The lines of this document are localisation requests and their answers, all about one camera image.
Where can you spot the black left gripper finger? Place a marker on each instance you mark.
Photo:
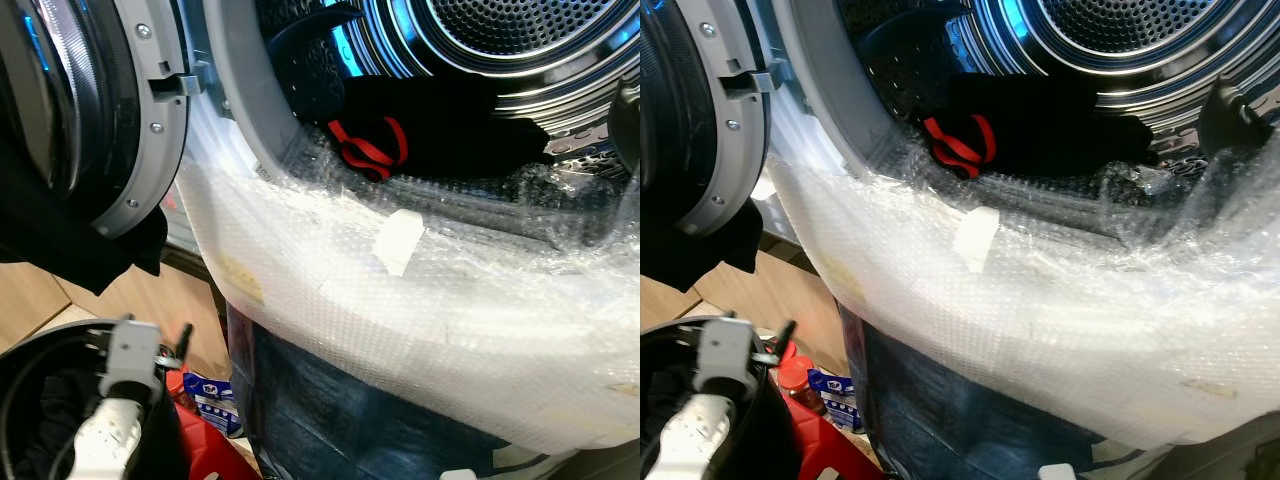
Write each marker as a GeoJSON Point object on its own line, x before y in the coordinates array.
{"type": "Point", "coordinates": [785, 340]}
{"type": "Point", "coordinates": [184, 342]}

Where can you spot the red lidded bottle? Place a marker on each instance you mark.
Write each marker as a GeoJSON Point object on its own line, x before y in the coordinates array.
{"type": "Point", "coordinates": [177, 383]}
{"type": "Point", "coordinates": [796, 375]}

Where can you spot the blue and white packet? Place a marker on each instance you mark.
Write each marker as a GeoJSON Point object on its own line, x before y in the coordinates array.
{"type": "Point", "coordinates": [212, 400]}
{"type": "Point", "coordinates": [835, 395]}

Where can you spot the red plastic container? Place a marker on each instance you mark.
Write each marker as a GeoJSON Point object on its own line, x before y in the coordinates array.
{"type": "Point", "coordinates": [205, 450]}
{"type": "Point", "coordinates": [820, 450]}

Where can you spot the black laundry basket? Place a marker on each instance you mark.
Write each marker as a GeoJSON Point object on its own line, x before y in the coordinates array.
{"type": "Point", "coordinates": [670, 350]}
{"type": "Point", "coordinates": [30, 360]}

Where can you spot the black garment draped over door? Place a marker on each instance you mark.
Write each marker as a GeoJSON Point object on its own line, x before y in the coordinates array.
{"type": "Point", "coordinates": [60, 240]}
{"type": "Point", "coordinates": [690, 255]}

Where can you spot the white tape piece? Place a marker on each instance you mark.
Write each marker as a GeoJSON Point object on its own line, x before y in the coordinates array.
{"type": "Point", "coordinates": [975, 240]}
{"type": "Point", "coordinates": [398, 242]}

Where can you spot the grey washer door gasket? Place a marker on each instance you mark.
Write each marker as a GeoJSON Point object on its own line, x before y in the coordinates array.
{"type": "Point", "coordinates": [820, 80]}
{"type": "Point", "coordinates": [240, 90]}

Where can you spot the clear bubble wrap sheet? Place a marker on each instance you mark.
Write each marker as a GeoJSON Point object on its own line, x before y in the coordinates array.
{"type": "Point", "coordinates": [1050, 340]}
{"type": "Point", "coordinates": [450, 330]}

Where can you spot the black drum paddle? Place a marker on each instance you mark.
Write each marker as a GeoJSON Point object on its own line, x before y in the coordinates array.
{"type": "Point", "coordinates": [900, 35]}
{"type": "Point", "coordinates": [1225, 120]}
{"type": "Point", "coordinates": [310, 35]}
{"type": "Point", "coordinates": [625, 125]}

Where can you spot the perforated steel washer drum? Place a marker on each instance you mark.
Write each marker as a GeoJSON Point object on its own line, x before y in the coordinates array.
{"type": "Point", "coordinates": [520, 30]}
{"type": "Point", "coordinates": [1130, 25]}

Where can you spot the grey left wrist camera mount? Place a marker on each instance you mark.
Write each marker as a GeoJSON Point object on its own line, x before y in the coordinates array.
{"type": "Point", "coordinates": [722, 355]}
{"type": "Point", "coordinates": [128, 355]}

